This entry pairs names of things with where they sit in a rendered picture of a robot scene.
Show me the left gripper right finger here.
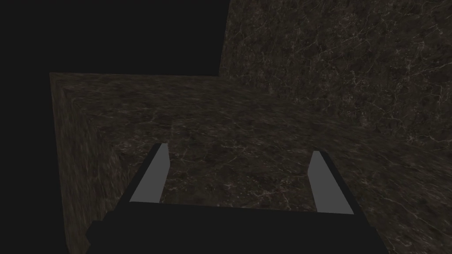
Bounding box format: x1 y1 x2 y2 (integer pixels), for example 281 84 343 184
307 150 364 215

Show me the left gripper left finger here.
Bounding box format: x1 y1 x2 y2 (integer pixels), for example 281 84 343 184
118 142 171 204

